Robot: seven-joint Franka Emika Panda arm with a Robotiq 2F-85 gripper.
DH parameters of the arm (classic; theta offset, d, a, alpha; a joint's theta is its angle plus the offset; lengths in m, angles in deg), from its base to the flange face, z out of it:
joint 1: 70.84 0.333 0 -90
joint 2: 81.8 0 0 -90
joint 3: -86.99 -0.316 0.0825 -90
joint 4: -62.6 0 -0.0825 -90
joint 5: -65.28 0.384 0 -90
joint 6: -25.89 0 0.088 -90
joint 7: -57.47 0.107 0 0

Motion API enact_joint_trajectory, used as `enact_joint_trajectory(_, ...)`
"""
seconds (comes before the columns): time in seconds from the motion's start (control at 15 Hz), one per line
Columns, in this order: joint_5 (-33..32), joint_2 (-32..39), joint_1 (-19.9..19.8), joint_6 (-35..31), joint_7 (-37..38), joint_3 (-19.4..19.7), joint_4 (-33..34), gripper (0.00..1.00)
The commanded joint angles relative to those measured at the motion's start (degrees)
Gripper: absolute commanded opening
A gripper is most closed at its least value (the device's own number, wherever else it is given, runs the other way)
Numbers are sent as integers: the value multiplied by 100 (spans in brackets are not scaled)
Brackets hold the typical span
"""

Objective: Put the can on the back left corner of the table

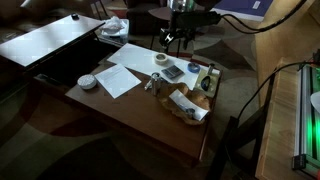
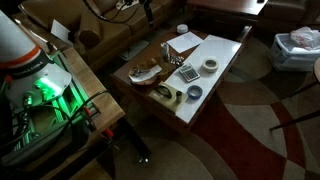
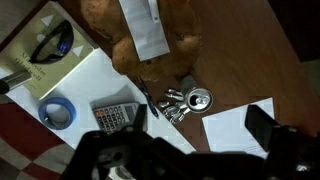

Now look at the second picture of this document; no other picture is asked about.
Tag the patterned red beige rug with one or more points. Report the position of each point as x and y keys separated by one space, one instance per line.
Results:
x=250 y=140

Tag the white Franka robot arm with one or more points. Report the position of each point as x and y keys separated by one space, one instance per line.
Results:
x=20 y=56

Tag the brown leather sofa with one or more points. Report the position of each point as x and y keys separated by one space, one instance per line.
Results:
x=133 y=30

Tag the crumpled plastic bag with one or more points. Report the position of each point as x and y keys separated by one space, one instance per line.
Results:
x=305 y=36

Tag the crumpled white paper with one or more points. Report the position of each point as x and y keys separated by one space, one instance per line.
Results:
x=148 y=74

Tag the white paper card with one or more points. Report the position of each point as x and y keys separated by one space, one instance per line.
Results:
x=61 y=31

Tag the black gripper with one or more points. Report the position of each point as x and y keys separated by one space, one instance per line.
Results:
x=146 y=6

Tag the aluminium rail frame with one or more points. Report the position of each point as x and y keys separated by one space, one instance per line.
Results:
x=66 y=101

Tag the brown cylinder cushion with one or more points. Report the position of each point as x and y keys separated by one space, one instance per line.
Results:
x=89 y=30

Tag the beige notepad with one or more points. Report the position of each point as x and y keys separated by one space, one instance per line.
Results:
x=170 y=101

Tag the white cloth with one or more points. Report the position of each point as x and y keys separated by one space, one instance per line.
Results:
x=121 y=5

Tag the white board panel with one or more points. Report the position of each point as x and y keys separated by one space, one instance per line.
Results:
x=216 y=50

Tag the white round lidded container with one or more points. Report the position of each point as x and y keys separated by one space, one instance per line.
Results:
x=182 y=28

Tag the dark glossy lift table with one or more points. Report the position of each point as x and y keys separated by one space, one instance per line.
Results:
x=230 y=6

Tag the grey desk calculator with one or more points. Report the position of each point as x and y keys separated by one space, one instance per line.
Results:
x=189 y=72

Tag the white masking tape roll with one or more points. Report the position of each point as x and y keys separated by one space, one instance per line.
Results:
x=207 y=66

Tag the brown wooden bowl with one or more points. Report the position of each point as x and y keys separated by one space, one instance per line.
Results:
x=146 y=83

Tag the dark flat tablet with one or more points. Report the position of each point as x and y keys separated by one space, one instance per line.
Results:
x=135 y=50

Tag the light wooden robot bench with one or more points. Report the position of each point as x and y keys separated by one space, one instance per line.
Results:
x=100 y=100

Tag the silver metal can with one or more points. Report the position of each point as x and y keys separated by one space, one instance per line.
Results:
x=164 y=50

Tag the small grey cylinder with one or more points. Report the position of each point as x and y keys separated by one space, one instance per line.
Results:
x=179 y=96

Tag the brown wooden coffee table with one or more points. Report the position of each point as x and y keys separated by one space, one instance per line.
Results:
x=133 y=83

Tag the metal keys bunch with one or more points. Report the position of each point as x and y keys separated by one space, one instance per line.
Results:
x=137 y=71

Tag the blue tape roll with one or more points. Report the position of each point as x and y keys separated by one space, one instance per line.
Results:
x=188 y=92

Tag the white printed paper sheet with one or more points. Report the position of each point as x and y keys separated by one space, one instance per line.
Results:
x=185 y=41

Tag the black eyeglasses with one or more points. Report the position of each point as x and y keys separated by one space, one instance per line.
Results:
x=163 y=91

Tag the clear plastic storage bin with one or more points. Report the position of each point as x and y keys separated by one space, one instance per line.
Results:
x=290 y=58

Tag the small black object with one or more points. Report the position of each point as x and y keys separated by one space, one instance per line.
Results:
x=260 y=1

